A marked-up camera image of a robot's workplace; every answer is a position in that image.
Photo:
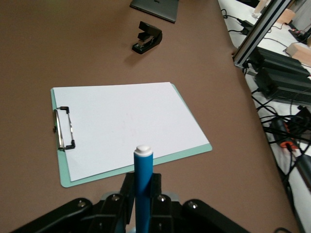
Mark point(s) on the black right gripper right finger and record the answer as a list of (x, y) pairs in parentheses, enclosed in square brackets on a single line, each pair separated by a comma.
[(165, 213)]

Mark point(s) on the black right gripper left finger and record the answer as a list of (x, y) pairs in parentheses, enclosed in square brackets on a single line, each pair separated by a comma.
[(116, 211)]

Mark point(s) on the blue marker with white cap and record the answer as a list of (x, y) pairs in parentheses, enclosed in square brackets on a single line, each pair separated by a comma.
[(143, 182)]

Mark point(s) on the grey laptop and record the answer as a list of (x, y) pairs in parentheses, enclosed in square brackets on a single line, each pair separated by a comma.
[(160, 9)]

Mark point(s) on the mint green clipboard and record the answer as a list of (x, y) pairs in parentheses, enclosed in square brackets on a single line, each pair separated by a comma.
[(182, 154)]

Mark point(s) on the white paper sheet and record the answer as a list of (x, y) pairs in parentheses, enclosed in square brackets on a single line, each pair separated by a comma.
[(121, 121)]

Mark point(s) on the black power supply box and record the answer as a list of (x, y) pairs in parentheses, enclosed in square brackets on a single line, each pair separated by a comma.
[(279, 63), (291, 94)]

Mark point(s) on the black stapler with orange end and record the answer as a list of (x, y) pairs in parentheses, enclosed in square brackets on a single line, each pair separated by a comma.
[(155, 36)]

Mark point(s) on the light wooden block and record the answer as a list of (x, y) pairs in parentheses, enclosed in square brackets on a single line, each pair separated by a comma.
[(301, 52), (286, 15), (261, 7)]

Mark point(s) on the circuit board with red display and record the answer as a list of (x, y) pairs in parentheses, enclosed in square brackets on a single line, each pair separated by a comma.
[(297, 34)]

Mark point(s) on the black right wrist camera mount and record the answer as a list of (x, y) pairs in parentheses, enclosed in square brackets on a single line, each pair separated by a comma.
[(60, 216)]

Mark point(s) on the aluminium extrusion post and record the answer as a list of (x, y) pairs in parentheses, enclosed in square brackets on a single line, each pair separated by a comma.
[(259, 31)]

